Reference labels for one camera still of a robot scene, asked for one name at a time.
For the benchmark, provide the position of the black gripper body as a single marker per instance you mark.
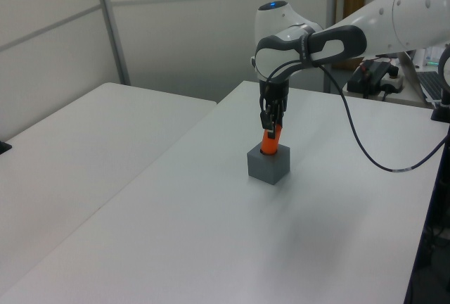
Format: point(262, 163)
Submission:
point(275, 92)

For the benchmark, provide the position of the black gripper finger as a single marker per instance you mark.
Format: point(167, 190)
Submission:
point(268, 117)
point(283, 108)

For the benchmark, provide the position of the orange cylinder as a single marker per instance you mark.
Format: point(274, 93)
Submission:
point(269, 145)

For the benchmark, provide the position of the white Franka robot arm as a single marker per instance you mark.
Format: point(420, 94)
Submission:
point(404, 12)

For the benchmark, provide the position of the grey block with round hole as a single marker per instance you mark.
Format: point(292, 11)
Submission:
point(267, 170)

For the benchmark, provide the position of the black electronic box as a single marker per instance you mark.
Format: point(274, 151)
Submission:
point(369, 77)

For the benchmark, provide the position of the silver laptop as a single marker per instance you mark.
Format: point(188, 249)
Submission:
point(422, 82)

